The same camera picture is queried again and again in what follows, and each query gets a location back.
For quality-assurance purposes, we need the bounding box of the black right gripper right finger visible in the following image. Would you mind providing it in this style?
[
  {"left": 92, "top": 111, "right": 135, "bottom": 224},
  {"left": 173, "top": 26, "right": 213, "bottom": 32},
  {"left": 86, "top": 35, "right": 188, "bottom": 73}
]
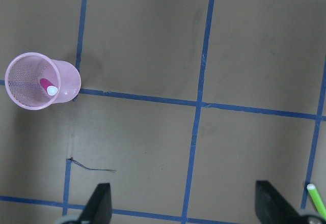
[{"left": 255, "top": 180, "right": 301, "bottom": 224}]

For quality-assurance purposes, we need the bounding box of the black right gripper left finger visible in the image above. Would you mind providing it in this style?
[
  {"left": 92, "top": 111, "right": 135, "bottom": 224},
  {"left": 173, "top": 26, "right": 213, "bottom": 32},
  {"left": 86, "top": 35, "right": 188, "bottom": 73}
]
[{"left": 77, "top": 183, "right": 112, "bottom": 223}]

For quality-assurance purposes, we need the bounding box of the pink pen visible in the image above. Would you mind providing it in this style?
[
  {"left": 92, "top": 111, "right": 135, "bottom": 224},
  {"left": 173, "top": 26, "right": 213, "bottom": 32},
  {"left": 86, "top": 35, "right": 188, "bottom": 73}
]
[{"left": 39, "top": 78, "right": 59, "bottom": 96}]

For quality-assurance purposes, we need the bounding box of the pink mesh cup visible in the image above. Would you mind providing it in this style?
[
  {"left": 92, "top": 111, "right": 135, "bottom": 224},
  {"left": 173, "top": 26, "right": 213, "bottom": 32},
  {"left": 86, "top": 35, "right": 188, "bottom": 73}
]
[{"left": 5, "top": 52, "right": 81, "bottom": 110}]

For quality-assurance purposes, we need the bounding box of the green pen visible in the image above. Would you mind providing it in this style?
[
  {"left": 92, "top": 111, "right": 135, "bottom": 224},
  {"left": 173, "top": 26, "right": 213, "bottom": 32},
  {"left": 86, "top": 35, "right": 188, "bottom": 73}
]
[{"left": 306, "top": 183, "right": 325, "bottom": 218}]

